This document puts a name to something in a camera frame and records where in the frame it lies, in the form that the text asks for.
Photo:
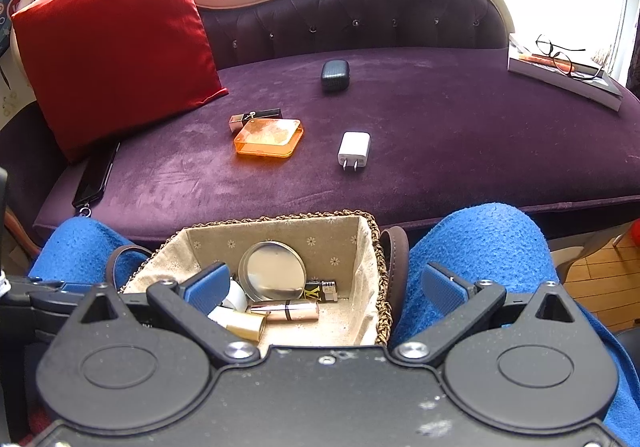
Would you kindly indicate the orange pen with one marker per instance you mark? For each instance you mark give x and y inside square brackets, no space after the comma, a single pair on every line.
[542,60]

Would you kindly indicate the book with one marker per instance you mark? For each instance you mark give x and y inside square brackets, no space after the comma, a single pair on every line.
[560,79]

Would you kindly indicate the orange plastic box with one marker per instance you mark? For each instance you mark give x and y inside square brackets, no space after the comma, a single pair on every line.
[267,138]

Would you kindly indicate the small white bottle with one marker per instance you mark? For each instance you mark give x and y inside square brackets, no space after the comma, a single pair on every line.
[236,297]

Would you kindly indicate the rose gold lipstick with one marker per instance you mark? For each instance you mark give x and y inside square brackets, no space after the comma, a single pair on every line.
[285,311]

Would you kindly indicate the wicker basket with cloth lining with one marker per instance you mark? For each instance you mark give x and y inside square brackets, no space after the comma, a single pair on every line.
[345,317]

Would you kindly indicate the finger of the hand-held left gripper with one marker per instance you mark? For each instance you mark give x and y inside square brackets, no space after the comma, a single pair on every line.
[60,294]

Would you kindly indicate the black eyeglasses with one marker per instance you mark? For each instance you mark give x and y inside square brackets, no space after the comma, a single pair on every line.
[546,46]

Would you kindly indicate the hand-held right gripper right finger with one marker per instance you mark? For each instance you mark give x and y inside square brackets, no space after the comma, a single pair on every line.
[442,289]

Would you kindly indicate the purple velvet sofa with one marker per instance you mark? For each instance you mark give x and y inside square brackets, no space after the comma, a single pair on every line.
[440,127]

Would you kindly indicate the black lighter with yellow print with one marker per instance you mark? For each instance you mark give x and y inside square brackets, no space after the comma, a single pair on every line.
[320,291]

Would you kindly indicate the phone keyring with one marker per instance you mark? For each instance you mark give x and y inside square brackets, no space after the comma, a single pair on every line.
[85,212]

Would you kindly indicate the white charger plug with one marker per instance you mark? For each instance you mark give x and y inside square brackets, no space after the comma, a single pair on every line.
[354,149]

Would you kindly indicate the white and gold tube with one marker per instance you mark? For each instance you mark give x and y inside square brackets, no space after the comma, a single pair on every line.
[242,324]

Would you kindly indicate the black earbud case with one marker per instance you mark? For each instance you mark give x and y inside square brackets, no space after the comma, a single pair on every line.
[334,75]

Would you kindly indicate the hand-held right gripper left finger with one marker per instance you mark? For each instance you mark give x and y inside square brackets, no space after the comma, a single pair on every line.
[207,289]

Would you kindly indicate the black smartphone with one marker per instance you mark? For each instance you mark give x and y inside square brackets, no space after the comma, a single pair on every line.
[96,174]

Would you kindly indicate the red pillow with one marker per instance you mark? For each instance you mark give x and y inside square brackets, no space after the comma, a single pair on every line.
[115,42]

